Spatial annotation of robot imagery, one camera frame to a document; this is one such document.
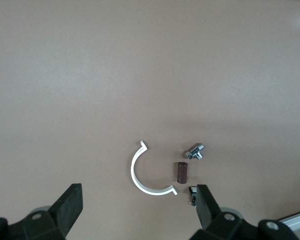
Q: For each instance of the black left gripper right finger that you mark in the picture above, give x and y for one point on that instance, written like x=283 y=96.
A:
x=208 y=210

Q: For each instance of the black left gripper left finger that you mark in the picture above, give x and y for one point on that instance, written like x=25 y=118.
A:
x=65 y=212

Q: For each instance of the brown ribbed block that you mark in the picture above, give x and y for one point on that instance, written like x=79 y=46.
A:
x=181 y=173

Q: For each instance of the silver metal fitting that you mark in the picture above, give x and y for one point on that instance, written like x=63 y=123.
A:
x=193 y=152

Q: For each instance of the black switch white face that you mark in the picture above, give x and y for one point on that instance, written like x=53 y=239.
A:
x=192 y=191

